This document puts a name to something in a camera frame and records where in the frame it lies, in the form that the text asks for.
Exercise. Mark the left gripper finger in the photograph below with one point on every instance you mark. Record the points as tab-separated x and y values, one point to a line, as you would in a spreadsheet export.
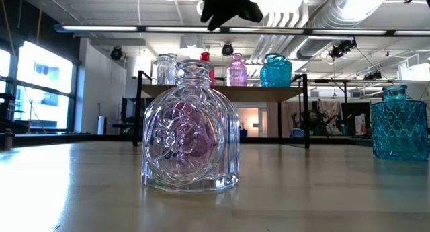
211	18
253	15

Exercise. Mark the red ribbed glass vase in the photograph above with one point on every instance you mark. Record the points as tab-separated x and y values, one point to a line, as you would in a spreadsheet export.
205	56

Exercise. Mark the pink ribbed glass vase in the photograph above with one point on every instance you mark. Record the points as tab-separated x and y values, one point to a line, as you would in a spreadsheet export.
236	72

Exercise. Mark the small blue glass vase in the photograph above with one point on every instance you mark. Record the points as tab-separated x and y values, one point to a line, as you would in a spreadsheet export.
287	74

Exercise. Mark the clear ribbed glass jar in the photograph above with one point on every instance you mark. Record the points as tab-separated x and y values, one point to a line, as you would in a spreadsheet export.
161	72

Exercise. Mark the wide blue zigzag glass vase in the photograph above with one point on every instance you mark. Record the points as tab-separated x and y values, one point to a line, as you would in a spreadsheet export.
399	127

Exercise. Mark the black round ceiling spotlight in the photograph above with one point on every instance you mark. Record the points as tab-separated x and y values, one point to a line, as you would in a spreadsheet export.
227	49
116	53

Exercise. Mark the white ceiling conduit bundle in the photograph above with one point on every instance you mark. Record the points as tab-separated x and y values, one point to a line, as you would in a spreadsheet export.
279	40

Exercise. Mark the black track spotlight cluster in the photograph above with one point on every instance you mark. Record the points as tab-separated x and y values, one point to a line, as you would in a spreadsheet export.
342	47

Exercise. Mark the linear ceiling light bar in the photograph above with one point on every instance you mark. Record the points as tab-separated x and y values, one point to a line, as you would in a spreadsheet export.
100	28

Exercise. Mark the clear embossed glass bottle vase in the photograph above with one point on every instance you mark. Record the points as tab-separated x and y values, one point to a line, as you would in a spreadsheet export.
168	164

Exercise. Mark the white cylinder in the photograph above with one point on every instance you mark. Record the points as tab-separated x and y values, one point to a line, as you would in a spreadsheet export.
100	125

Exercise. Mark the window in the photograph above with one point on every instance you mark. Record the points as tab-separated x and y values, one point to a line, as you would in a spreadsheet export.
43	70

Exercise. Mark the silver ventilation duct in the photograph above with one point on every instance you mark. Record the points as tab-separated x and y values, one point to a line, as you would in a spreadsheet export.
336	23

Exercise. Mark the wooden shelf black metal frame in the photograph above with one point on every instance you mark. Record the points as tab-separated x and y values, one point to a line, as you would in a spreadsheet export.
279	95

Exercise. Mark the black aluminium cross rail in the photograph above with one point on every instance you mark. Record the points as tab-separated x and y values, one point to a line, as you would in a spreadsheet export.
67	138

